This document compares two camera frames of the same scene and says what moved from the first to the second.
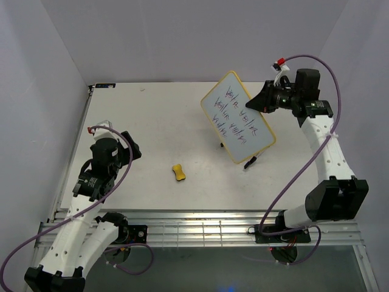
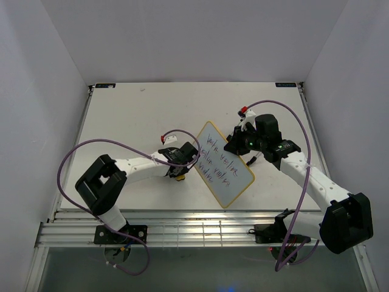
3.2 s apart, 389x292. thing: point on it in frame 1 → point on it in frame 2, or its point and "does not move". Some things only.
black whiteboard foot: (248, 163) does not move
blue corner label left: (105, 85) does not move
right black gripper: (263, 101) → (235, 144)
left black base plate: (132, 234) does not move
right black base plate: (302, 236) does not move
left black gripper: (127, 152) → (186, 169)
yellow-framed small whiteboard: (244, 131) → (224, 173)
